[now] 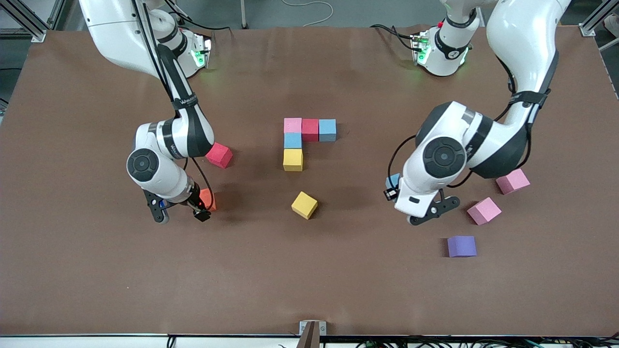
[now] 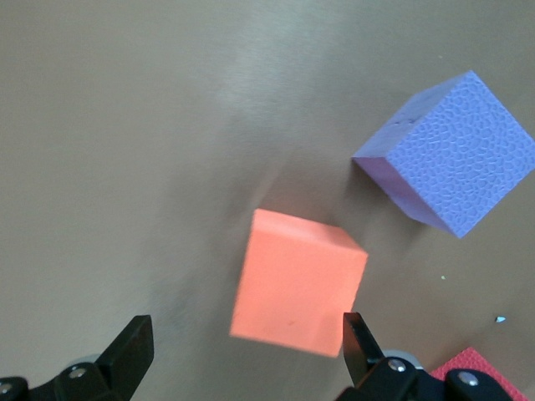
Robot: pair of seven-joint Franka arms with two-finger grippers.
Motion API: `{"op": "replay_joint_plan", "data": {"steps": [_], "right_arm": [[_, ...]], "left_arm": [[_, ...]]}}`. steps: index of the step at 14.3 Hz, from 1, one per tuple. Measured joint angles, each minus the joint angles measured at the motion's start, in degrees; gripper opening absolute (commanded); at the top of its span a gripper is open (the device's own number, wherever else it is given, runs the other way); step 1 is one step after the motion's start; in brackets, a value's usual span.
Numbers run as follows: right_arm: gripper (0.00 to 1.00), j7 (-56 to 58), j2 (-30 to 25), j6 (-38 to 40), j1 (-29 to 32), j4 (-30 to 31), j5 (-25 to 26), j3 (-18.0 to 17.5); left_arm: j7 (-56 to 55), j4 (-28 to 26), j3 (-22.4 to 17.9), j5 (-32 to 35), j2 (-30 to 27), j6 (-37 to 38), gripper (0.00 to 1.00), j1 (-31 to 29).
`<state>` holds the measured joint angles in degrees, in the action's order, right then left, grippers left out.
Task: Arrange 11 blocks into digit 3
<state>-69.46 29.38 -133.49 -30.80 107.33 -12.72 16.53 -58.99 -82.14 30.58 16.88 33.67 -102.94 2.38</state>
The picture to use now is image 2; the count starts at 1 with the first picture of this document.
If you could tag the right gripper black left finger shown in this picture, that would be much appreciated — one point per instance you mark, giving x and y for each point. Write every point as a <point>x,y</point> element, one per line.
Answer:
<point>125,355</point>

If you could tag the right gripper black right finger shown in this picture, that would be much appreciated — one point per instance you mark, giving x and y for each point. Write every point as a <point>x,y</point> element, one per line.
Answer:
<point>359,355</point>

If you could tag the orange foam cube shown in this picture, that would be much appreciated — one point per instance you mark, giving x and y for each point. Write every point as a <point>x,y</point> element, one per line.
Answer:
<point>292,284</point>

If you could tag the red foam cube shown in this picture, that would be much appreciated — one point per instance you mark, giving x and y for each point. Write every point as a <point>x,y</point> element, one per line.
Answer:
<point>472,359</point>

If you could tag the purple foam cube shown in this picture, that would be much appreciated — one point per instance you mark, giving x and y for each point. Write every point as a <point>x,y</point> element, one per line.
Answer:
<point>451,158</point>

